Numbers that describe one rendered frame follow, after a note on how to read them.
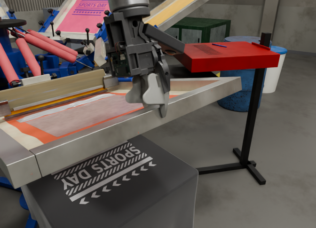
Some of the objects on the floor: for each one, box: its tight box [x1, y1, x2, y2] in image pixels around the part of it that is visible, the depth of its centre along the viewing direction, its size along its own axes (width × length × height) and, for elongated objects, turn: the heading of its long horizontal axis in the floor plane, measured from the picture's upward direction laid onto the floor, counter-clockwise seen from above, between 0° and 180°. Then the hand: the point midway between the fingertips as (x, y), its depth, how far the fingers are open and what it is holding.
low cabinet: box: [162, 17, 231, 54], centre depth 678 cm, size 187×171×74 cm
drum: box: [217, 36, 272, 112], centre depth 345 cm, size 61×61×91 cm
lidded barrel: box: [262, 46, 287, 93], centre depth 405 cm, size 53×53×66 cm
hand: (157, 109), depth 54 cm, fingers closed on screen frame, 4 cm apart
